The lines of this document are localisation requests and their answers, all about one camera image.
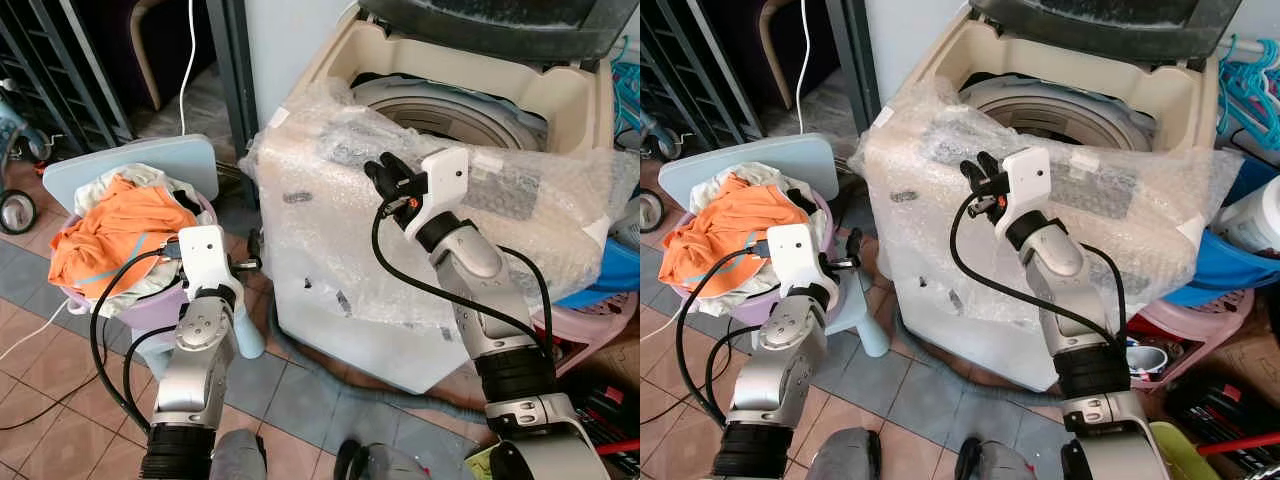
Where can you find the white cup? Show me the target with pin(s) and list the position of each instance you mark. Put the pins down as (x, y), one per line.
(1147, 360)

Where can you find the grey robot leg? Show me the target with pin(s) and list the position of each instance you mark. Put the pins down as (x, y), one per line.
(238, 458)
(845, 458)
(375, 462)
(1000, 462)

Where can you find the blue plastic basin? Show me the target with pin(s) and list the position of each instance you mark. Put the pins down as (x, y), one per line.
(610, 270)
(1230, 275)

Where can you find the dark grey metal post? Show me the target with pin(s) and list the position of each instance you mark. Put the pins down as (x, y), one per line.
(228, 80)
(850, 60)

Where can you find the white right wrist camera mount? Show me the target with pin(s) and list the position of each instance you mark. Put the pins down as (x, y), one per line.
(1025, 180)
(442, 180)

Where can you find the dark purple chair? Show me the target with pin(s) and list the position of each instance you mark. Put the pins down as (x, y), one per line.
(780, 30)
(170, 40)

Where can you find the black cart wheel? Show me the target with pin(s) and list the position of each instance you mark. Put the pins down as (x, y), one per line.
(650, 212)
(15, 212)

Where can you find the clear bubble wrap sheet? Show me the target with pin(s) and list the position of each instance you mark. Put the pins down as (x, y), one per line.
(920, 230)
(320, 230)

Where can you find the yellow-green plastic object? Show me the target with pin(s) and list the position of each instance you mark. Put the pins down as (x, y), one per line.
(1180, 455)
(482, 465)

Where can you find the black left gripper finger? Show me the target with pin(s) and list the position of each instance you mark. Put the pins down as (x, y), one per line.
(854, 245)

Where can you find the orange garment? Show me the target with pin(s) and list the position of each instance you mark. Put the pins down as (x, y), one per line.
(110, 225)
(720, 225)

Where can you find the cream top-load washing machine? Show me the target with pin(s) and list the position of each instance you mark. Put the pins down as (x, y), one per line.
(1170, 95)
(560, 100)

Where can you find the dark washing machine lid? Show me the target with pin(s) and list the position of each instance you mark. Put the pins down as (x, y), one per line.
(1100, 30)
(500, 30)

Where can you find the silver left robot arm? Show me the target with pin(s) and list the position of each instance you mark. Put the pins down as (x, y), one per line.
(195, 370)
(775, 370)

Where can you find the grey left robot leg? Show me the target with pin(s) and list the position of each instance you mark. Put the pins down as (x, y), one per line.
(845, 458)
(238, 458)

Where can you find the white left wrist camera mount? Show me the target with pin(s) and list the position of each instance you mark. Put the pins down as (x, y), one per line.
(795, 255)
(205, 255)

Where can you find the pink plastic basket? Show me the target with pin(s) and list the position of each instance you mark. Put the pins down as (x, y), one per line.
(600, 320)
(1200, 320)

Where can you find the black metal rack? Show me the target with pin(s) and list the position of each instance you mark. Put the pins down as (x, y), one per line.
(60, 70)
(685, 70)

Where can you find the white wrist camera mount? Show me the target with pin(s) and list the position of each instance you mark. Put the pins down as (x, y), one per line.
(1025, 180)
(205, 255)
(442, 180)
(795, 255)

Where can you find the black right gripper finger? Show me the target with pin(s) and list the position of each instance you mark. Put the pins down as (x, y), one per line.
(398, 163)
(377, 176)
(989, 163)
(970, 176)

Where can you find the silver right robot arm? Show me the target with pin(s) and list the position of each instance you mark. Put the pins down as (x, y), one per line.
(1065, 270)
(480, 265)

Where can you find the white plastic bottle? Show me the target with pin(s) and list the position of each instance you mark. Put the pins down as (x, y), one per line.
(1250, 220)

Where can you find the black tool case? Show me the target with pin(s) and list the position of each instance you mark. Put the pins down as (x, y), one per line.
(610, 410)
(1230, 410)

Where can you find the grey right robot leg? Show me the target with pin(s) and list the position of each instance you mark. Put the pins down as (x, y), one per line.
(375, 462)
(1000, 462)

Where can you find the light blue plastic stool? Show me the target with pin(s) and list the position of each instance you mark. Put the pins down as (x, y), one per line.
(130, 155)
(760, 152)

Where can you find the teal clothes hanger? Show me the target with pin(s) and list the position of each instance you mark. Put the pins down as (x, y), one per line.
(1250, 90)
(628, 90)

